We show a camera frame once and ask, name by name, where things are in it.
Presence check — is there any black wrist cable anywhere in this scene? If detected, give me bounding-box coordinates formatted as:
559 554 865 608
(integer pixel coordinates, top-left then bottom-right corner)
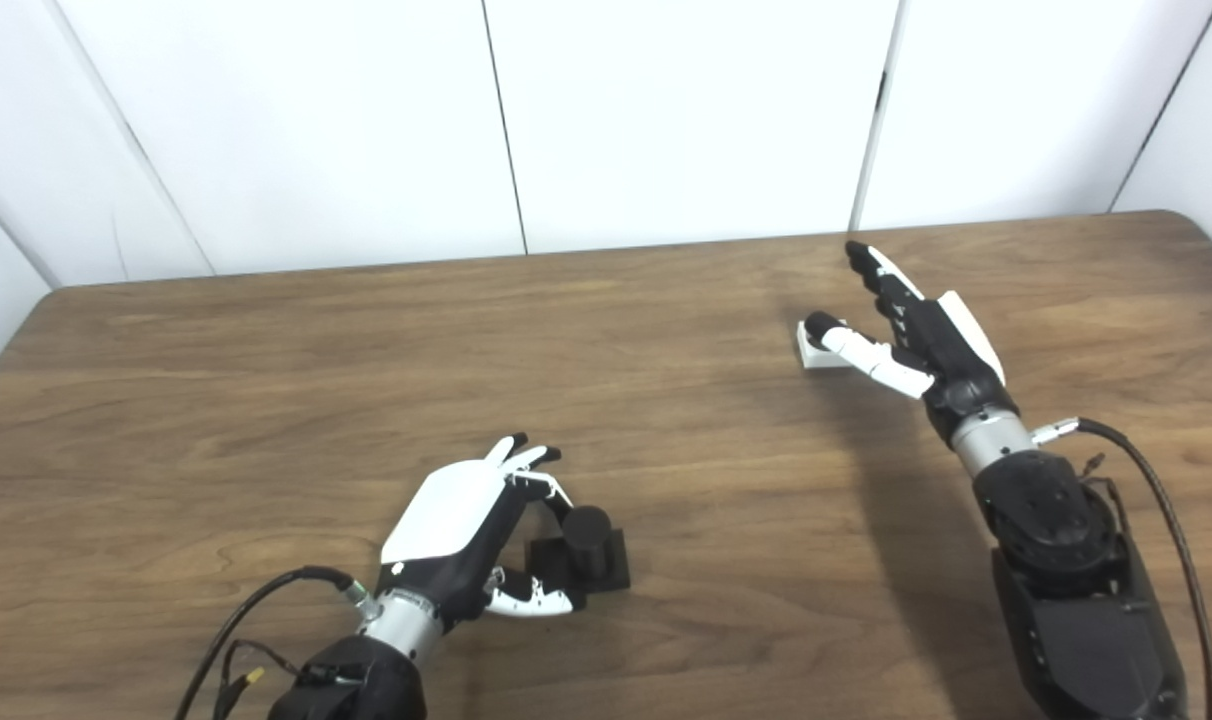
174 566 377 720
1031 418 1212 720

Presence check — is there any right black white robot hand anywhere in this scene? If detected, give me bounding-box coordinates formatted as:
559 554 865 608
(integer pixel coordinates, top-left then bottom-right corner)
804 240 1019 446

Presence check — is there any thin black wire loop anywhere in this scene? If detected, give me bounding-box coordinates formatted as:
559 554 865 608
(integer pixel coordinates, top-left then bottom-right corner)
1081 453 1132 521

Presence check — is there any thin yellow-tipped wire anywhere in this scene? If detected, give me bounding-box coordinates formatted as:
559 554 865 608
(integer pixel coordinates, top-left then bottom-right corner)
214 640 302 719

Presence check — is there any white square piece with hole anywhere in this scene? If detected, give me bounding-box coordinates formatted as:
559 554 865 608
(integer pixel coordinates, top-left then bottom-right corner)
796 318 857 371

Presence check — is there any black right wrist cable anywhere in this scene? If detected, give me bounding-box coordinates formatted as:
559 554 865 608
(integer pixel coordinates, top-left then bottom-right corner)
1031 418 1212 720

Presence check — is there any black peg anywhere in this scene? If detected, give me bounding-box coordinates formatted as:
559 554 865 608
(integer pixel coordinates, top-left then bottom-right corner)
524 505 632 593

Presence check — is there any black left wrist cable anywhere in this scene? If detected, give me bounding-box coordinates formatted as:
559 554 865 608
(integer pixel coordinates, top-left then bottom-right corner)
174 566 377 720

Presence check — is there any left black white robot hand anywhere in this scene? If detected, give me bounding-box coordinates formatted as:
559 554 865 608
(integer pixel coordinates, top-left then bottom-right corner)
379 433 585 634

